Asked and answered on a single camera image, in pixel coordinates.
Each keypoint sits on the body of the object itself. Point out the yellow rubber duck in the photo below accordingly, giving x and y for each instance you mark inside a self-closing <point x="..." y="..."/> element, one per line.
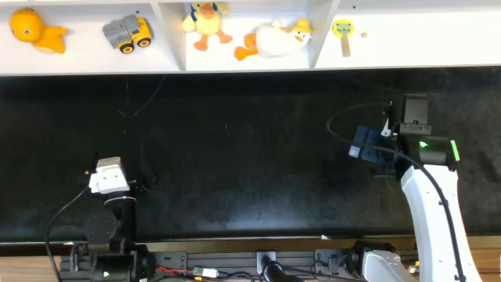
<point x="29" y="27"/>

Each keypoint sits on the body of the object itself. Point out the yellow plush duck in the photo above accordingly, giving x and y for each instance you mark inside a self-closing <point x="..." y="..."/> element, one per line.
<point x="207" y="21"/>

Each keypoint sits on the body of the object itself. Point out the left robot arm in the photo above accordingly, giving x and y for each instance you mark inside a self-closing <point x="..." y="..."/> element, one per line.
<point x="99" y="227"/>

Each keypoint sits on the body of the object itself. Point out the white shelf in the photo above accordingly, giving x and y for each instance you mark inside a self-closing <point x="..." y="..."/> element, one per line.
<point x="411" y="43"/>

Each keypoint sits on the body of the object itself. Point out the yellow rattle drum toy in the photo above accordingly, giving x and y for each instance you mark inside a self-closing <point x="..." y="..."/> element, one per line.
<point x="343" y="29"/>

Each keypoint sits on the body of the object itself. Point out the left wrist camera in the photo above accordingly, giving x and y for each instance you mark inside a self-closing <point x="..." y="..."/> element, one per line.
<point x="109" y="178"/>

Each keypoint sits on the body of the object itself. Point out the mounting rail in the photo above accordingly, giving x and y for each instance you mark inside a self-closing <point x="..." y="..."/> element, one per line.
<point x="235" y="266"/>

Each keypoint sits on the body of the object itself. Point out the grey and yellow toy truck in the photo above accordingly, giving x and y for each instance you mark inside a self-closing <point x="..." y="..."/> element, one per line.
<point x="125" y="33"/>

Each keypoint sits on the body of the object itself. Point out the white plush duck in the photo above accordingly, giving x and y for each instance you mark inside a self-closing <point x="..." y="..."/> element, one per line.
<point x="278" y="41"/>

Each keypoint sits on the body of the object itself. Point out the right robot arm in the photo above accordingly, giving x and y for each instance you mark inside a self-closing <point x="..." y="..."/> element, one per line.
<point x="430" y="219"/>

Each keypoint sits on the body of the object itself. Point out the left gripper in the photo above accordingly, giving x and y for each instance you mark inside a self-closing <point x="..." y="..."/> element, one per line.
<point x="139" y="186"/>

